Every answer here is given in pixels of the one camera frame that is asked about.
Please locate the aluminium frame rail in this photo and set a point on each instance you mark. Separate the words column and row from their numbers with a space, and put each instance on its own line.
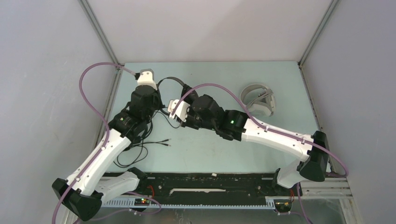
column 116, row 75

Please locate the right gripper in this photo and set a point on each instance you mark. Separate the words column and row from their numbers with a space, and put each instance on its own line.
column 187, row 122

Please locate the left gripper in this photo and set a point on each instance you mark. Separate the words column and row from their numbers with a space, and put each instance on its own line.
column 159, row 104

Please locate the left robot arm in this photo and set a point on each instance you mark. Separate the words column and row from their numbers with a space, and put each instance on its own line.
column 83, row 192

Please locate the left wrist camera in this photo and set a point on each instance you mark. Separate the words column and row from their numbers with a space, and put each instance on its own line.
column 146, row 77

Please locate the white headphones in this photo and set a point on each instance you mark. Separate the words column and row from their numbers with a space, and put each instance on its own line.
column 264, row 104

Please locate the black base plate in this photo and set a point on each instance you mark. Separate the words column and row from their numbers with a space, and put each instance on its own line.
column 214, row 188

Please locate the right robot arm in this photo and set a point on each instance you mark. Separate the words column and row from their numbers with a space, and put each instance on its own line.
column 310, row 163

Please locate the black headphones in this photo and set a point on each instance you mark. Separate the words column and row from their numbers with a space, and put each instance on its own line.
column 171, row 92

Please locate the white cable duct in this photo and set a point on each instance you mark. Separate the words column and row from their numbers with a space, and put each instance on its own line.
column 138, row 202

